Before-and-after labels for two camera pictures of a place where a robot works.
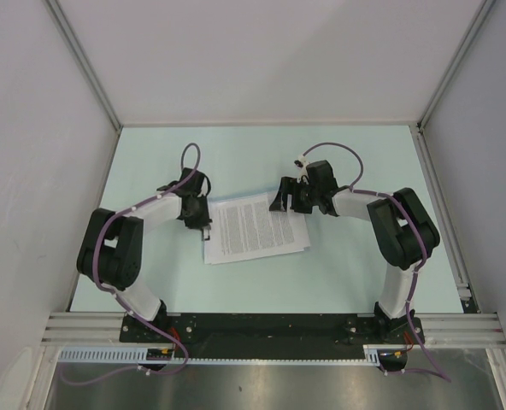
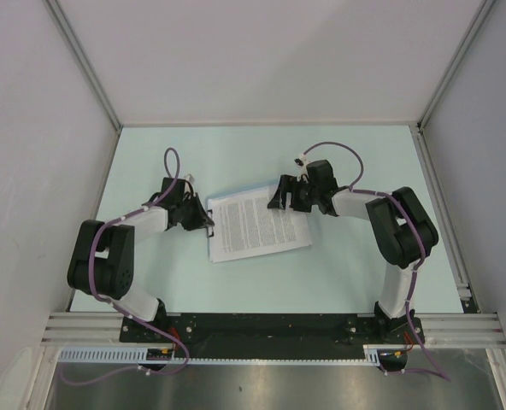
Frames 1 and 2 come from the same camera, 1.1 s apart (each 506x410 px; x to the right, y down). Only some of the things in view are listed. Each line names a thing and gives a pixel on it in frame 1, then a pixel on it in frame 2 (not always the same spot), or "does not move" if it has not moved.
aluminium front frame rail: [465, 330] does not move
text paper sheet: [244, 228] does not move
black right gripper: [288, 186] does not move
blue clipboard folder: [244, 228] → [208, 209]
